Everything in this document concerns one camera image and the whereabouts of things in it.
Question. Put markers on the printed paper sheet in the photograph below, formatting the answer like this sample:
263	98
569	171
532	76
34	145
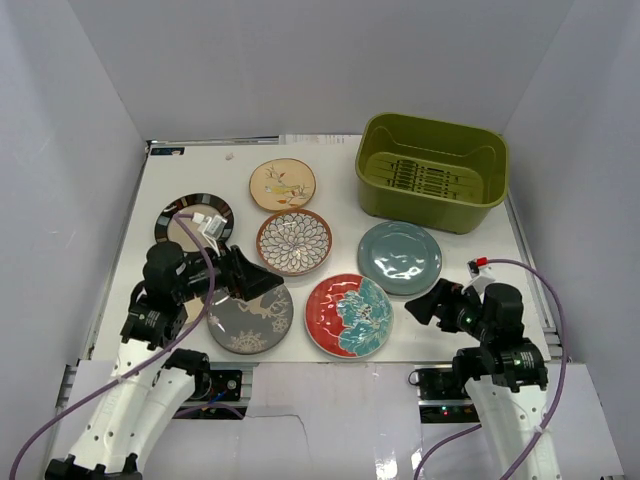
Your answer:
318	139

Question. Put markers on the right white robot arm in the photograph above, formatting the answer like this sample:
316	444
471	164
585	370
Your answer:
505	376

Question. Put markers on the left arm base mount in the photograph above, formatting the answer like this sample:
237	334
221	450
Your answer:
217	399

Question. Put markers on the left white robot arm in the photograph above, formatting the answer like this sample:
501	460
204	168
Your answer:
152	376

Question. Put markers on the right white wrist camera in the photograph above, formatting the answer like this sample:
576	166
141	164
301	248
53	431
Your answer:
481	275

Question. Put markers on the cream plate with dark patch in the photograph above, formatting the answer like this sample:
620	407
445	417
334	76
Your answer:
195	309

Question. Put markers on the olive green plastic bin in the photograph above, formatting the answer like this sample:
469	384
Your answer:
431	173

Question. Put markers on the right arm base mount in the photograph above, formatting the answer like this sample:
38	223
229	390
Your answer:
440	399

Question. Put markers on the red and teal flower plate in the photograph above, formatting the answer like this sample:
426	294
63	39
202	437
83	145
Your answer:
349	316

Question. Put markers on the grey-blue glazed plate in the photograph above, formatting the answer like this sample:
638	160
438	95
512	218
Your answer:
402	258

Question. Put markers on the black rimmed striped plate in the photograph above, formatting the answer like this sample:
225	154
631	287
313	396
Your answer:
209	205

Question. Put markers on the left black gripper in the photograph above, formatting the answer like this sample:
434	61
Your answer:
235	273

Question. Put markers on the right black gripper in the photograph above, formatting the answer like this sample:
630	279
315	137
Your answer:
448	295

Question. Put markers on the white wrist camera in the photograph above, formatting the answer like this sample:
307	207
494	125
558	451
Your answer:
481	275
210	227

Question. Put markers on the white petal pattern bowl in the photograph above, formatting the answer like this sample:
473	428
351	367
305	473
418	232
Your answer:
294	242

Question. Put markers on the grey reindeer snowflake plate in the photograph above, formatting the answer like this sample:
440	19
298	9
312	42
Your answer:
250	327

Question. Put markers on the beige bird branch plate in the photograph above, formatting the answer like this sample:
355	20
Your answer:
282	184

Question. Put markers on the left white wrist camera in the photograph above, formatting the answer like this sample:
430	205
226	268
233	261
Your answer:
210	227

